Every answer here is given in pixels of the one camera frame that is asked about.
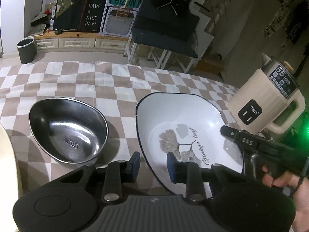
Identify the white ginkgo leaf plate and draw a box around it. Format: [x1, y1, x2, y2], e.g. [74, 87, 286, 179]
[136, 93, 243, 195]

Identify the person's right hand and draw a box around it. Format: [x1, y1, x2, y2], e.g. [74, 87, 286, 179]
[262, 165, 309, 231]

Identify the beige electric kettle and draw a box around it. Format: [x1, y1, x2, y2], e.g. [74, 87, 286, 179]
[228, 53, 306, 135]

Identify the round steel bowl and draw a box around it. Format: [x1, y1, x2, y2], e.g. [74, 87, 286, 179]
[28, 97, 109, 165]

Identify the checkered table cloth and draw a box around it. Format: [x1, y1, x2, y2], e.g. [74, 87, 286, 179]
[1, 61, 237, 192]

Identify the cream plate edge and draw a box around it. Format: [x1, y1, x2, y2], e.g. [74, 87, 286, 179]
[0, 126, 19, 231]

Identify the white drawer cabinet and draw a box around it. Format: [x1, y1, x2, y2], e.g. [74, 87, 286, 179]
[35, 32, 128, 53]

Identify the dark folding table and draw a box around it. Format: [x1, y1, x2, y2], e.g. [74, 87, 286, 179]
[131, 0, 199, 58]

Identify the dark grey waste bin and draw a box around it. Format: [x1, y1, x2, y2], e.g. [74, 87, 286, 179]
[17, 37, 37, 64]

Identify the poizon printed box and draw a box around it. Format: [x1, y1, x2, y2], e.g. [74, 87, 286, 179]
[99, 0, 143, 38]

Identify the black have a nice day sign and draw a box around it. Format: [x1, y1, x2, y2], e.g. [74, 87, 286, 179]
[53, 0, 106, 32]

